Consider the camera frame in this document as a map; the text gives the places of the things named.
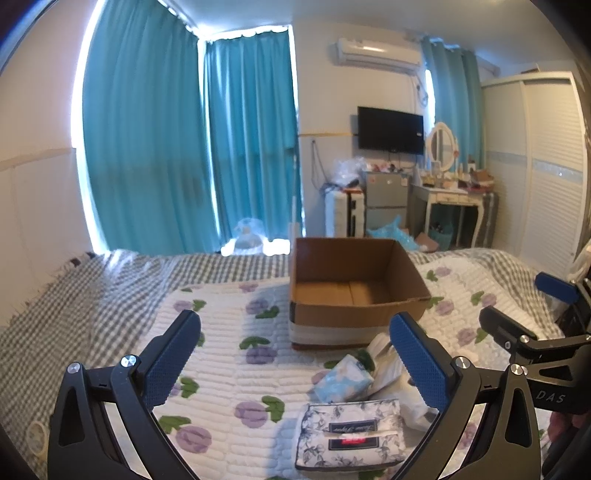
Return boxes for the white cloth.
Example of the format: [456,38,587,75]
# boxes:
[367,345,438,432]

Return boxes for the light blue tissue pack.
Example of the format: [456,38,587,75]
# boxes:
[314,354,374,403]

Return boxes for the floral navy tissue pouch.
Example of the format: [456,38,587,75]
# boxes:
[294,400,407,472]

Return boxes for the brown cardboard box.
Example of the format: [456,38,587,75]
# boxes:
[288,237,431,350]

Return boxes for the person right hand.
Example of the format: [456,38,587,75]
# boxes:
[547,412,590,453]

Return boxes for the white dressing table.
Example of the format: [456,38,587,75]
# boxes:
[411,185,485,248]

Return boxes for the grey checked bed sheet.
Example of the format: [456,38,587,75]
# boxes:
[1,238,561,479]

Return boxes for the floral white quilt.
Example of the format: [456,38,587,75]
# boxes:
[27,257,562,480]

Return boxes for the white louvered wardrobe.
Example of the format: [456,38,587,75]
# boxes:
[482,71,590,277]

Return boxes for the blue plastic bag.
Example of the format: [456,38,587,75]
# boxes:
[367,215,421,251]

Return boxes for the white oval vanity mirror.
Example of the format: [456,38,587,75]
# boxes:
[425,122,460,172]

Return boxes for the grey mini fridge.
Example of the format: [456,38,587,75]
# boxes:
[363,172,409,230]

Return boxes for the white suitcase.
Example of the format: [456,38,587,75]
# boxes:
[325,189,365,238]

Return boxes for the teal curtain right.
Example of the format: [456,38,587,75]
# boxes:
[421,37,485,168]

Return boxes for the clear plastic bag pile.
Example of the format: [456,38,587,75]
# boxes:
[329,157,368,188]

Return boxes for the clear bag by window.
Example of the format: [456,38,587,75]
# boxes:
[221,218,267,257]

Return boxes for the white air conditioner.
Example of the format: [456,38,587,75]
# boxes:
[335,38,422,75]

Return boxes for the large teal curtain left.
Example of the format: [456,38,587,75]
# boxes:
[82,1,219,255]

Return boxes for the teal curtain middle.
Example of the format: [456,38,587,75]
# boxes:
[204,31,303,241]

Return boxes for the black wall television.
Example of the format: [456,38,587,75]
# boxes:
[358,107,425,155]

